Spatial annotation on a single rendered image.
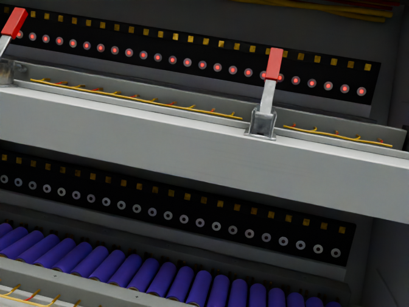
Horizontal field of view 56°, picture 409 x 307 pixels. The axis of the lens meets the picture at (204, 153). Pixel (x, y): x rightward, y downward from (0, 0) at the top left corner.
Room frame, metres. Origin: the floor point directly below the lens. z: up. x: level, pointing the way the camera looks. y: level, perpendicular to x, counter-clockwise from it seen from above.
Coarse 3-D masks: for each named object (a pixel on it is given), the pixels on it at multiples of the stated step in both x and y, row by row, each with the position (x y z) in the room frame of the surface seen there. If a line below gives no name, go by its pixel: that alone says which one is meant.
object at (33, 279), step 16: (0, 256) 0.40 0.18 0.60; (0, 272) 0.39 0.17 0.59; (16, 272) 0.38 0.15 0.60; (32, 272) 0.38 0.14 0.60; (48, 272) 0.39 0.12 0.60; (16, 288) 0.38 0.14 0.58; (32, 288) 0.38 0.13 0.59; (48, 288) 0.38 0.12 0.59; (64, 288) 0.38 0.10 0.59; (80, 288) 0.37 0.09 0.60; (96, 288) 0.38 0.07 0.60; (112, 288) 0.38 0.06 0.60; (32, 304) 0.37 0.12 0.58; (80, 304) 0.38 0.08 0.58; (96, 304) 0.38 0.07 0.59; (112, 304) 0.37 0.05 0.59; (128, 304) 0.37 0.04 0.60; (144, 304) 0.37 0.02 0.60; (160, 304) 0.37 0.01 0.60; (176, 304) 0.37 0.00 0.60
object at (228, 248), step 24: (0, 192) 0.52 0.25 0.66; (72, 216) 0.51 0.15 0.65; (96, 216) 0.50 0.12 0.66; (120, 216) 0.50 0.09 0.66; (168, 240) 0.49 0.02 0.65; (192, 240) 0.48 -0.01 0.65; (216, 240) 0.48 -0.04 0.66; (288, 264) 0.47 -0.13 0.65; (312, 264) 0.46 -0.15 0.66; (384, 288) 0.41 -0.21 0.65
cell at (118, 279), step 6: (132, 258) 0.45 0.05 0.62; (138, 258) 0.45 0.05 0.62; (126, 264) 0.43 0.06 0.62; (132, 264) 0.44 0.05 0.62; (138, 264) 0.45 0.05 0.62; (120, 270) 0.42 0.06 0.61; (126, 270) 0.42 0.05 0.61; (132, 270) 0.43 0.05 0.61; (114, 276) 0.41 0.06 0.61; (120, 276) 0.41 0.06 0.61; (126, 276) 0.42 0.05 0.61; (132, 276) 0.43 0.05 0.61; (108, 282) 0.40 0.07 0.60; (114, 282) 0.40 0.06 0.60; (120, 282) 0.40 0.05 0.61; (126, 282) 0.41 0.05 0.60
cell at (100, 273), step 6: (114, 252) 0.45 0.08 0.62; (120, 252) 0.46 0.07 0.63; (108, 258) 0.44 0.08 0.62; (114, 258) 0.44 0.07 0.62; (120, 258) 0.45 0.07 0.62; (102, 264) 0.43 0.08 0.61; (108, 264) 0.43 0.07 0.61; (114, 264) 0.43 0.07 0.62; (120, 264) 0.45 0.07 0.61; (96, 270) 0.41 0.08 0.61; (102, 270) 0.41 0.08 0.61; (108, 270) 0.42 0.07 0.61; (114, 270) 0.43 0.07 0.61; (90, 276) 0.40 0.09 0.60; (96, 276) 0.40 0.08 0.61; (102, 276) 0.41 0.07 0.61; (108, 276) 0.42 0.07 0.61
